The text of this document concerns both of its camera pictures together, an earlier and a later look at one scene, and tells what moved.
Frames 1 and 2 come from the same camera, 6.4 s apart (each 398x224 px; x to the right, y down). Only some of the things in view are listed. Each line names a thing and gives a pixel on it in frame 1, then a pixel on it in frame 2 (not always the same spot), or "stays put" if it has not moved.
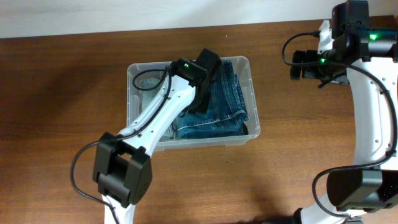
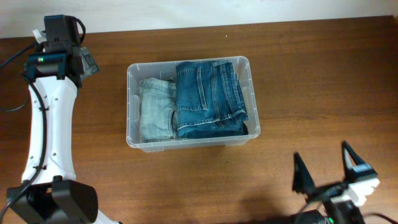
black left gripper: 200,101 → 58,45
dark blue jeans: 227,110 stays put
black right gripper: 310,56 → 300,185
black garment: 245,129 stays put
